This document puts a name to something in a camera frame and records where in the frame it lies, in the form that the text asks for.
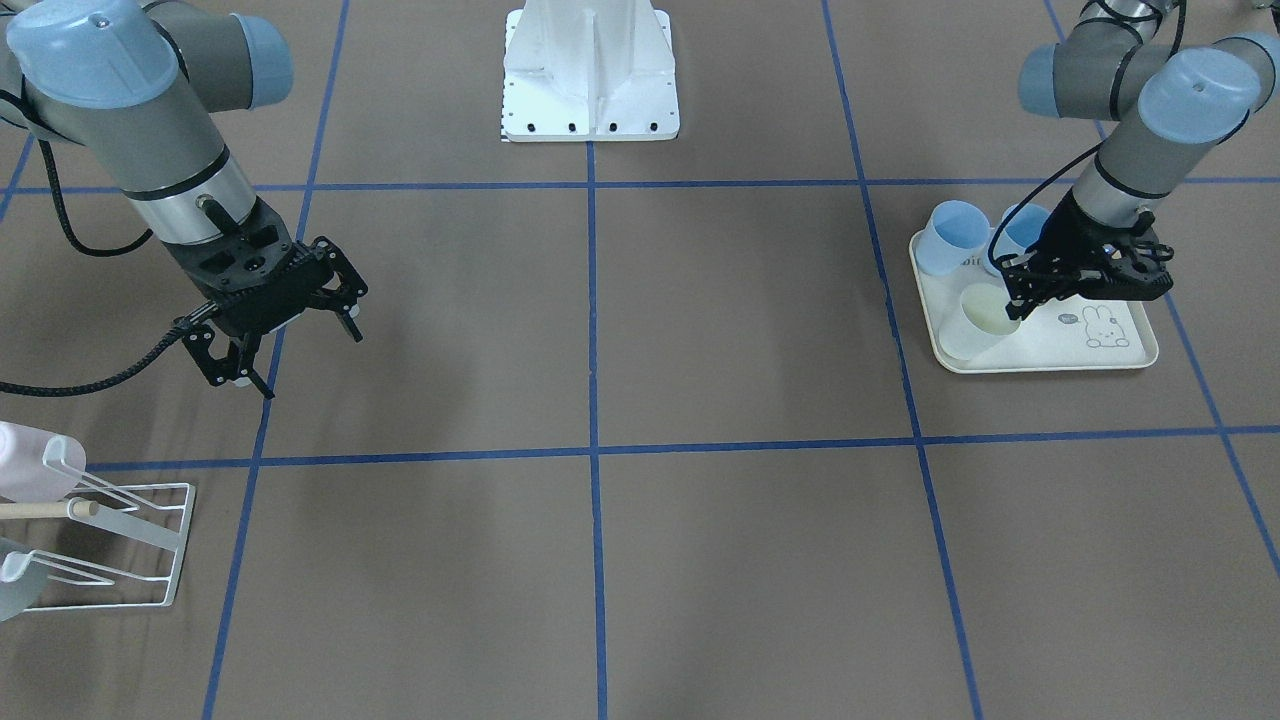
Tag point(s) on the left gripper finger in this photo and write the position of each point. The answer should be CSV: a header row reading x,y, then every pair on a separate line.
x,y
1029,290
1024,270

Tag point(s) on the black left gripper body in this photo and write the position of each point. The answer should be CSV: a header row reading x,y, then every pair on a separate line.
x,y
1072,236

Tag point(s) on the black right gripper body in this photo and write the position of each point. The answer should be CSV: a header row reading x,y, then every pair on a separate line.
x,y
186,267

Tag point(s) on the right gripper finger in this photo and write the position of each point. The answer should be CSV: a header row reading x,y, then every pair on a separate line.
x,y
236,366
332,283

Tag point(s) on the cream white plastic cup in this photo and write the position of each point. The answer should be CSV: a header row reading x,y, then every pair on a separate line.
x,y
979,321

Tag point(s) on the grey plastic cup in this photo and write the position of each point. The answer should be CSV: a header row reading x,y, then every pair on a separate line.
x,y
24,579

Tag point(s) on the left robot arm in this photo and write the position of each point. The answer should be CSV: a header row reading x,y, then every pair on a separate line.
x,y
1170,107

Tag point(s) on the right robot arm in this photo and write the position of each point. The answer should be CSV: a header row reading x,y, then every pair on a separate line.
x,y
137,85

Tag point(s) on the blue plastic cup near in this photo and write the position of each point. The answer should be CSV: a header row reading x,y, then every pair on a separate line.
x,y
1024,228

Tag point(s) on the blue plastic cup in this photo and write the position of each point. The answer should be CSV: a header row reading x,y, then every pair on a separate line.
x,y
1024,228
954,233

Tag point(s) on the blue plastic cup far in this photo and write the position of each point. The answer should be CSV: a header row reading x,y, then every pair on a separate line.
x,y
954,233

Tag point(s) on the pink plastic cup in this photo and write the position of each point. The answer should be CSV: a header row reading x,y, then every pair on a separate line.
x,y
24,476

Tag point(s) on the cream plastic tray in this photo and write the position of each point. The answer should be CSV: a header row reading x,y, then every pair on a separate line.
x,y
1075,335

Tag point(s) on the white wire cup rack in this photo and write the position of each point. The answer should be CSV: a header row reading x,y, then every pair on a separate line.
x,y
106,545

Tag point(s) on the white camera mast base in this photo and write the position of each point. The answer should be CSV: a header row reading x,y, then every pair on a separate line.
x,y
589,71

